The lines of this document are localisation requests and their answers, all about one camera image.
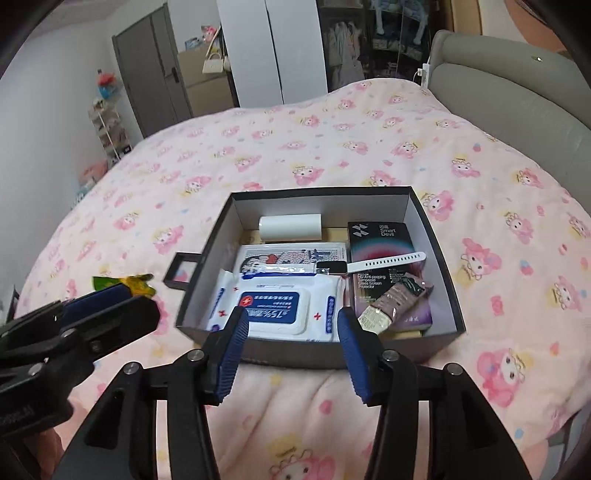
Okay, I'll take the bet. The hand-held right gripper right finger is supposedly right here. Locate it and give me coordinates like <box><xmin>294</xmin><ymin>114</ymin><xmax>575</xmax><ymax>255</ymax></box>
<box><xmin>336</xmin><ymin>307</ymin><xmax>533</xmax><ymax>480</ymax></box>

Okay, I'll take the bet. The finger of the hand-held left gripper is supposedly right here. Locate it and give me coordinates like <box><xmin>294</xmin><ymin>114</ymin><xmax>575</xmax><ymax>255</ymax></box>
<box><xmin>0</xmin><ymin>282</ymin><xmax>136</xmax><ymax>348</ymax></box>
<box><xmin>0</xmin><ymin>295</ymin><xmax>161</xmax><ymax>398</ymax></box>

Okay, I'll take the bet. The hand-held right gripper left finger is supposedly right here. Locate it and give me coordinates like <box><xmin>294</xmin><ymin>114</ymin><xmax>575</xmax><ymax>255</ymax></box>
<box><xmin>52</xmin><ymin>306</ymin><xmax>250</xmax><ymax>480</ymax></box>

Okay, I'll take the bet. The green yellow candy wrapper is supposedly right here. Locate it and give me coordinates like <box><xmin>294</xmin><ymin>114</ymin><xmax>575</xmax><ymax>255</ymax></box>
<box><xmin>91</xmin><ymin>273</ymin><xmax>157</xmax><ymax>297</ymax></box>

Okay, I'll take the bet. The dark grey cardboard box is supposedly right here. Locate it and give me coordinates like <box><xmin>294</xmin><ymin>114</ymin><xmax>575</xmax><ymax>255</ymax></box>
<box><xmin>174</xmin><ymin>185</ymin><xmax>467</xmax><ymax>370</ymax></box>

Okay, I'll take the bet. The blue white wet wipes pack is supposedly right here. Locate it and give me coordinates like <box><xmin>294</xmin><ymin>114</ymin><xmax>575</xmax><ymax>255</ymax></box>
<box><xmin>209</xmin><ymin>270</ymin><xmax>346</xmax><ymax>343</ymax></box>

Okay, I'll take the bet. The beige hand cream tube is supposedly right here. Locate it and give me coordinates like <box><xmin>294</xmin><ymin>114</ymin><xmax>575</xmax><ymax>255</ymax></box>
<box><xmin>357</xmin><ymin>272</ymin><xmax>435</xmax><ymax>336</ymax></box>

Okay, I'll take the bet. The white smart watch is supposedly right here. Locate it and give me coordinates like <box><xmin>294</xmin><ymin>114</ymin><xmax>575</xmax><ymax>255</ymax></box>
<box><xmin>316</xmin><ymin>251</ymin><xmax>427</xmax><ymax>278</ymax></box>

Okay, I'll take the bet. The clear packet with printed card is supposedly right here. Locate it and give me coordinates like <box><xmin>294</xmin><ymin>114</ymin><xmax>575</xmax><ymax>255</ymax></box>
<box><xmin>235</xmin><ymin>243</ymin><xmax>348</xmax><ymax>278</ymax></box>

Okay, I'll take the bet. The black screen protector box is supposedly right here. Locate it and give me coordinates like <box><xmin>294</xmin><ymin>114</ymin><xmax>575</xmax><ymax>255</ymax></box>
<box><xmin>346</xmin><ymin>221</ymin><xmax>434</xmax><ymax>334</ymax></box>

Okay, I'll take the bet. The white paper roll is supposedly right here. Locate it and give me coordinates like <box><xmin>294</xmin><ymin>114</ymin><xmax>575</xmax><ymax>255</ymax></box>
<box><xmin>257</xmin><ymin>214</ymin><xmax>323</xmax><ymax>243</ymax></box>

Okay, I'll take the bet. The white shelf rack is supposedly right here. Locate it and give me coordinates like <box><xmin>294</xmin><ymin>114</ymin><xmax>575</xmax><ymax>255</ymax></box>
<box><xmin>87</xmin><ymin>69</ymin><xmax>136</xmax><ymax>163</ymax></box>

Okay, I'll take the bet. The pink printed blanket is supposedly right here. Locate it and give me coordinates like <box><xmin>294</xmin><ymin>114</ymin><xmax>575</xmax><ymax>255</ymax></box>
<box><xmin>14</xmin><ymin>78</ymin><xmax>583</xmax><ymax>480</ymax></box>

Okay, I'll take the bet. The brown cardboard box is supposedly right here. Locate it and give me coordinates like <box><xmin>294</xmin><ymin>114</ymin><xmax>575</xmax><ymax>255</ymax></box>
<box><xmin>177</xmin><ymin>48</ymin><xmax>235</xmax><ymax>119</ymax></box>

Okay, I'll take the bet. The grey door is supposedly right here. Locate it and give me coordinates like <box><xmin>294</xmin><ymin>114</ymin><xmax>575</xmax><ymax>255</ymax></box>
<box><xmin>112</xmin><ymin>1</ymin><xmax>194</xmax><ymax>139</ymax></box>

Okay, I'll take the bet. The white handbag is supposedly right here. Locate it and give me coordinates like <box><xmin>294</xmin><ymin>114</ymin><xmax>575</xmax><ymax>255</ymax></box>
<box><xmin>201</xmin><ymin>51</ymin><xmax>225</xmax><ymax>75</ymax></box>

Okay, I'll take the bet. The white wardrobe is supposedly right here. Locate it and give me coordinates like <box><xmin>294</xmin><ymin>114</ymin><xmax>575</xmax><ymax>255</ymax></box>
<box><xmin>216</xmin><ymin>0</ymin><xmax>331</xmax><ymax>110</ymax></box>

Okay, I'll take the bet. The grey padded headboard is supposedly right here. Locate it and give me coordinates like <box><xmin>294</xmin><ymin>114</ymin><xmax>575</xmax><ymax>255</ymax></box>
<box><xmin>427</xmin><ymin>30</ymin><xmax>591</xmax><ymax>195</ymax></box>

